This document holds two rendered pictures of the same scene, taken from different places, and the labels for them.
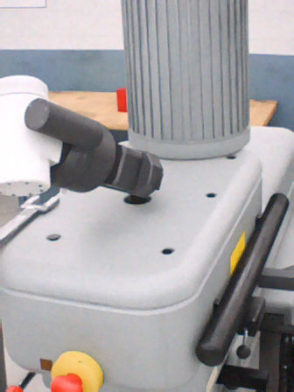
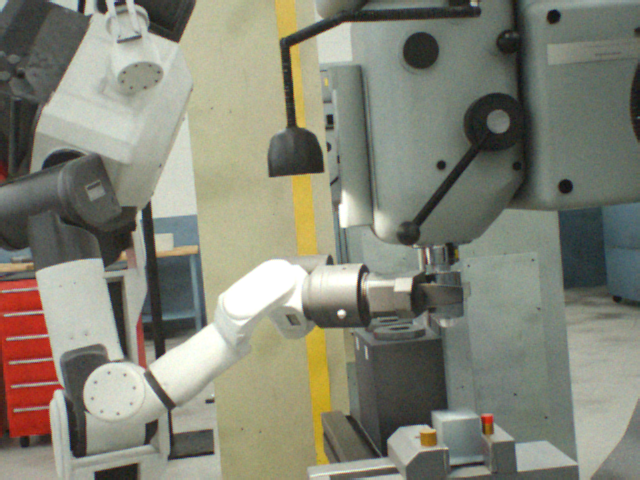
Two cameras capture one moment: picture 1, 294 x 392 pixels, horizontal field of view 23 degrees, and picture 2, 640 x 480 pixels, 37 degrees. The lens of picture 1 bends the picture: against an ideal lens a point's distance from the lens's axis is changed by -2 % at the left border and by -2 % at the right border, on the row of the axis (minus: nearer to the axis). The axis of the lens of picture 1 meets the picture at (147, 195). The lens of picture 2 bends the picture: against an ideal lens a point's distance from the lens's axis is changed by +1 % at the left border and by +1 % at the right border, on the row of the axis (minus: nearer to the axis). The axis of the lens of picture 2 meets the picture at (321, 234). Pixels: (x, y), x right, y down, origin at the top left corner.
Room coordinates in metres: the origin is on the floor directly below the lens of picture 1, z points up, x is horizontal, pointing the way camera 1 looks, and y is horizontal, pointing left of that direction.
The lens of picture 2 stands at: (0.18, -1.05, 1.40)
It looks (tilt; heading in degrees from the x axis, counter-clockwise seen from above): 3 degrees down; 63
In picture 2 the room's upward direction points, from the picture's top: 5 degrees counter-clockwise
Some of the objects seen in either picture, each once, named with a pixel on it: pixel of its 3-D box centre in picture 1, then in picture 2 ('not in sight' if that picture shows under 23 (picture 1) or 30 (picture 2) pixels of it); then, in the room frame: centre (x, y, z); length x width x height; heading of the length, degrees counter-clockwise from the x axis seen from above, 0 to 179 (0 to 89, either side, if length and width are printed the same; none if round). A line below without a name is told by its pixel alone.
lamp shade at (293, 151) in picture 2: not in sight; (294, 151); (0.72, 0.05, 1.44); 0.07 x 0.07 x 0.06
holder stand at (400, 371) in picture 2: not in sight; (398, 380); (1.06, 0.39, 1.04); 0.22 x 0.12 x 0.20; 69
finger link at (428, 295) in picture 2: not in sight; (439, 295); (0.89, -0.01, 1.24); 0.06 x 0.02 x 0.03; 134
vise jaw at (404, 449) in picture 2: not in sight; (417, 451); (0.86, 0.03, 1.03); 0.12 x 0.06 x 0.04; 69
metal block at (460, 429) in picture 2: not in sight; (456, 435); (0.91, 0.01, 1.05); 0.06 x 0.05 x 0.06; 69
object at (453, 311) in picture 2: not in sight; (444, 297); (0.91, 0.01, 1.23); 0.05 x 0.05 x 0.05
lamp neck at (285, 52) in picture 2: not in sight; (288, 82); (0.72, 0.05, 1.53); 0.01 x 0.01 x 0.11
